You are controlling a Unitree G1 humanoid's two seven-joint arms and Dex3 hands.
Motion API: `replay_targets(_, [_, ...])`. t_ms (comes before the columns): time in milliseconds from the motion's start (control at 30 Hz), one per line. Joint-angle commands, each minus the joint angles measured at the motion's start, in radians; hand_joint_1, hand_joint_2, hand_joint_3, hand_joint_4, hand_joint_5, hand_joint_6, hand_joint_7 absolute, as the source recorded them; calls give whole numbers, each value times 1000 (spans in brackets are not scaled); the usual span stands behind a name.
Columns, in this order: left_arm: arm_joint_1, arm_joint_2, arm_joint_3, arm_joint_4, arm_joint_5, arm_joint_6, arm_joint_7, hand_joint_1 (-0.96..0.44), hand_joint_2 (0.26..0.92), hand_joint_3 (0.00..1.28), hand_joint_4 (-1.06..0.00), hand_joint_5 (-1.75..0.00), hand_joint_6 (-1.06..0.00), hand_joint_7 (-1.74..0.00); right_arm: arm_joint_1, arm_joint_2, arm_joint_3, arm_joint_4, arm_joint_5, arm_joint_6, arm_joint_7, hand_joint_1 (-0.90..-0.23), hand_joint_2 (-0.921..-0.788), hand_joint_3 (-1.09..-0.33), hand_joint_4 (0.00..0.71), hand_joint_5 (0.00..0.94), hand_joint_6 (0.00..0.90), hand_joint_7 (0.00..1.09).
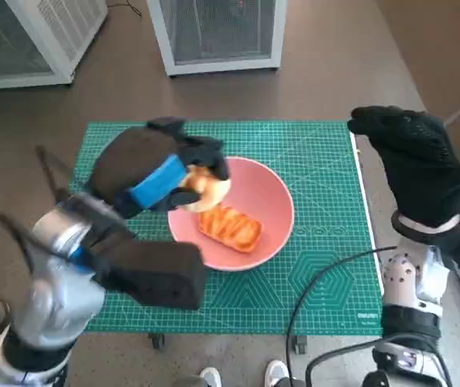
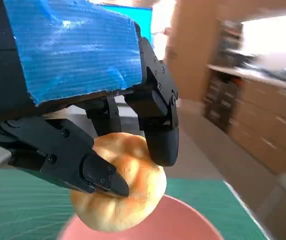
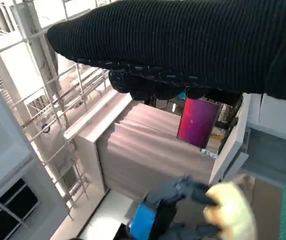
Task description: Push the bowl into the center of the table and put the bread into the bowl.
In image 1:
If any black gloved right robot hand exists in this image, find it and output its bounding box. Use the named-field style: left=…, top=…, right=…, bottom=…
left=346, top=105, right=460, bottom=229

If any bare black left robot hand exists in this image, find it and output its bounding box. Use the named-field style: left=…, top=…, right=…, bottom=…
left=85, top=116, right=231, bottom=221

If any round toy bread bun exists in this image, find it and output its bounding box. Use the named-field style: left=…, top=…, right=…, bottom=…
left=179, top=164, right=233, bottom=214

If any long braided toy bread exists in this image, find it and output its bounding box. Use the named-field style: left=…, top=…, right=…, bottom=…
left=198, top=204, right=263, bottom=254

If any pink bowl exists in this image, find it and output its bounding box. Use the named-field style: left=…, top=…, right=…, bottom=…
left=168, top=156, right=296, bottom=273

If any white cabinet with mesh door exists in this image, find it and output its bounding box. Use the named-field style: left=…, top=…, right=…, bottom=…
left=145, top=0, right=288, bottom=77

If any white cabinet with perforated side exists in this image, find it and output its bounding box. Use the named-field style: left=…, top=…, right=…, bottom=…
left=0, top=0, right=109, bottom=92

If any green cutting mat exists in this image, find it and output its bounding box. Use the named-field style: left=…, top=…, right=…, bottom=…
left=70, top=120, right=383, bottom=335

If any white shoe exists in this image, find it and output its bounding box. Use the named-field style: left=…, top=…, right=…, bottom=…
left=199, top=366, right=222, bottom=387
left=263, top=360, right=291, bottom=387

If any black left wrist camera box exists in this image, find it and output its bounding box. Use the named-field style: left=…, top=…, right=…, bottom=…
left=92, top=237, right=207, bottom=311

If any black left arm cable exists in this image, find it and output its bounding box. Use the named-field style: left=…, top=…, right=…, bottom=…
left=0, top=144, right=77, bottom=275

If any thin black floor cable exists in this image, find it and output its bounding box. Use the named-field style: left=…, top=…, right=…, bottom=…
left=106, top=0, right=143, bottom=18

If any looped black right arm cable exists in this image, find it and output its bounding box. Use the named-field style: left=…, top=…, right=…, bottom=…
left=306, top=332, right=436, bottom=387

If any long black right arm cable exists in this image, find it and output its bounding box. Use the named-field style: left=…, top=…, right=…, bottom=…
left=285, top=245, right=398, bottom=387

